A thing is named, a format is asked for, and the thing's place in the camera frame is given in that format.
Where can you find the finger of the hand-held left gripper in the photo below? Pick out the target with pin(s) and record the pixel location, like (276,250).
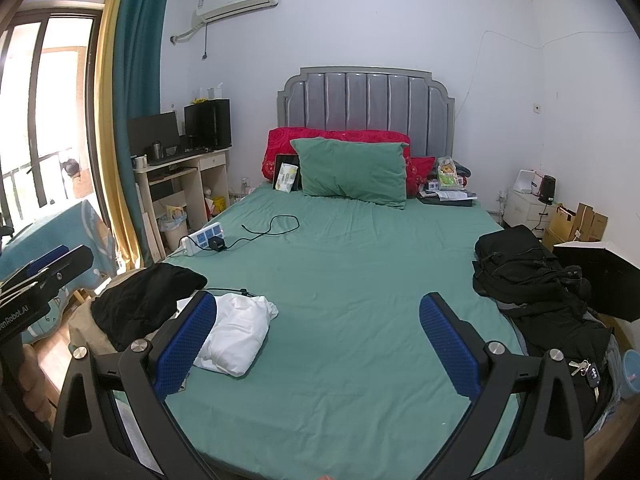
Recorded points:
(47,256)
(70,262)

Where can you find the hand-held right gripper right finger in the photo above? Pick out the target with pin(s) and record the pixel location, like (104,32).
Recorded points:
(450,345)

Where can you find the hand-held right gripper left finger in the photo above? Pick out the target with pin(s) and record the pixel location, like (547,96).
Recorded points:
(182,345)

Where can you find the white shirt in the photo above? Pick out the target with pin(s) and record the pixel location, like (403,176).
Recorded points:
(240,330)

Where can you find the person's left hand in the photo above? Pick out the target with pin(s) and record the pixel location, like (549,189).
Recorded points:
(32,380)

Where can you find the teal printed cloth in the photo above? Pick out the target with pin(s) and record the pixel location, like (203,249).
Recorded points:
(50,225)

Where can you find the black folded garment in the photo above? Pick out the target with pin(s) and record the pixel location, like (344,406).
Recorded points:
(145,295)

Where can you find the beige garment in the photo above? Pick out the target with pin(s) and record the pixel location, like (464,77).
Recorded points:
(87,335)

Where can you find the white power strip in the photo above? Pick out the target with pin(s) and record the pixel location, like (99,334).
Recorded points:
(200,240)

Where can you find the trash bin with bag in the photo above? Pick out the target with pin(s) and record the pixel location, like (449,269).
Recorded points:
(172,230)

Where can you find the black backpack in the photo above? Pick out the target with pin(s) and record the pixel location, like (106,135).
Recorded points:
(540,280)

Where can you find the white mug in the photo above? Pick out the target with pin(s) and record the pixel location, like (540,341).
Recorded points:
(138,162)

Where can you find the steel cup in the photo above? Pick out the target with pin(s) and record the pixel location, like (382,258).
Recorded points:
(157,151)

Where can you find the bunch of keys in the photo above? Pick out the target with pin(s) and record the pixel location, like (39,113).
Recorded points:
(592,375)

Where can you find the balcony glass door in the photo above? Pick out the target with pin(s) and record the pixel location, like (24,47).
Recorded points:
(45,110)

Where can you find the white nightstand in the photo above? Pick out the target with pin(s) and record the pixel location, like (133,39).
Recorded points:
(520,210)

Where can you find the black monitor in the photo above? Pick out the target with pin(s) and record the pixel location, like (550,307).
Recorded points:
(152,132)

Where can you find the yellow curtain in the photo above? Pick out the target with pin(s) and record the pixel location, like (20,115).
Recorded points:
(107,110)

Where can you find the brown paper bag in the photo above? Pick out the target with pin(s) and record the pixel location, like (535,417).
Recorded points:
(562,222)

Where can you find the open black box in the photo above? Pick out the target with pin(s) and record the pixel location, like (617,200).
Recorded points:
(600,270)

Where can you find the green yellow snack bag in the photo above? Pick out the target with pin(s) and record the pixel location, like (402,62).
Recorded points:
(447,175)

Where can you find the beige computer desk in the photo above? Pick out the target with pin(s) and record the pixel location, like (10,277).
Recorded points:
(210,165)

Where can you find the small red pillow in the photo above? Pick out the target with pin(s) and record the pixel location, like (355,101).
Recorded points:
(420,172)

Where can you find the white small appliance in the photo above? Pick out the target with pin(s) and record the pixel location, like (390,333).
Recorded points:
(527,182)

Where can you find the black cylindrical speaker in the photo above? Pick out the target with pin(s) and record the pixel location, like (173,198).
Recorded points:
(546,190)

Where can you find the blue bucket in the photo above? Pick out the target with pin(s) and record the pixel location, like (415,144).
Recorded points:
(631,375)

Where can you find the cardboard box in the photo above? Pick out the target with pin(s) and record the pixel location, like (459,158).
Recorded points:
(592,222)

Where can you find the teal curtain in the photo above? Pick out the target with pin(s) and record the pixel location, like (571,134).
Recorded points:
(140,85)

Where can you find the white yellow packet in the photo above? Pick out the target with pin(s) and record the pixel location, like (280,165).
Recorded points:
(286,177)

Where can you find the black computer tower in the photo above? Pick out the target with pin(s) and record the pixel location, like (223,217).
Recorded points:
(210,122)

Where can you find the green pillow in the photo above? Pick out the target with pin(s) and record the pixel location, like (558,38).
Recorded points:
(350,170)

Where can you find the black tablet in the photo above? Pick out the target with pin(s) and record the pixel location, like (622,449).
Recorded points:
(286,158)

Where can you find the long red pillow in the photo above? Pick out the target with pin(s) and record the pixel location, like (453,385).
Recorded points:
(280,145)

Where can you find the grey padded headboard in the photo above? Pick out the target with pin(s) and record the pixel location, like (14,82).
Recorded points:
(365,100)

